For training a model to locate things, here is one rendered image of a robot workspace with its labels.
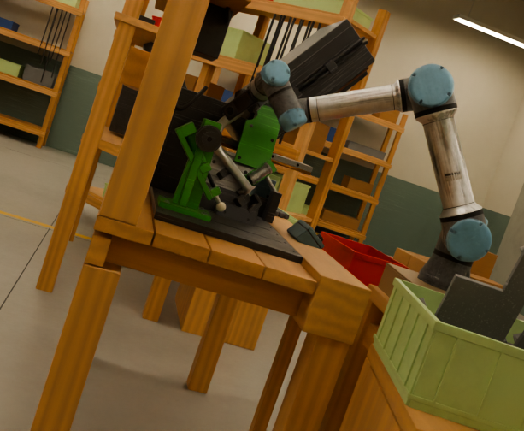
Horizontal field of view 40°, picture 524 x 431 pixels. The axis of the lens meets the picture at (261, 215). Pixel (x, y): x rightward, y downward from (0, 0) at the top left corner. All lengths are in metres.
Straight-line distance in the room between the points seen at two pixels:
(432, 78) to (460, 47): 10.44
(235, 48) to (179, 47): 3.87
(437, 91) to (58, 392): 1.22
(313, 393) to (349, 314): 0.22
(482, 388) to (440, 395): 0.08
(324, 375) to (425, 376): 0.53
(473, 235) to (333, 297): 0.42
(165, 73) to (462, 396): 0.94
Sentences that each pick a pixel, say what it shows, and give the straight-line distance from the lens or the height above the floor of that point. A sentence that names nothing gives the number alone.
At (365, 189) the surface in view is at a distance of 11.39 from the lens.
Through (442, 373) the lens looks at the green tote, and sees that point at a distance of 1.41.
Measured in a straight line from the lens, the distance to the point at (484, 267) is 9.16.
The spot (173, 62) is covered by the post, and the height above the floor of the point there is 1.27.
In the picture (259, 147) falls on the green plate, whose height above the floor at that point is 1.14.
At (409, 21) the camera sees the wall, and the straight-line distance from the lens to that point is 12.12.
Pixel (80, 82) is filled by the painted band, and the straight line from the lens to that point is 11.29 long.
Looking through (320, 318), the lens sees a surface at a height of 0.80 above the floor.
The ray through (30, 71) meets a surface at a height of 0.98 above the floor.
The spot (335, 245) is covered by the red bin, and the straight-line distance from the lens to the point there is 2.53.
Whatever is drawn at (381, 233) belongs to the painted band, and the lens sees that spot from 12.16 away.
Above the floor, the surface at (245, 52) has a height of 1.73.
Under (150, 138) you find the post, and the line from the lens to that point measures 1.70.
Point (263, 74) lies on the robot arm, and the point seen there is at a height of 1.33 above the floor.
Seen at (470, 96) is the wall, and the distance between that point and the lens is 12.50.
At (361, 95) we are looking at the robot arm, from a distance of 2.15.
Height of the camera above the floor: 1.17
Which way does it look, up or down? 6 degrees down
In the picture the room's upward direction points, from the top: 19 degrees clockwise
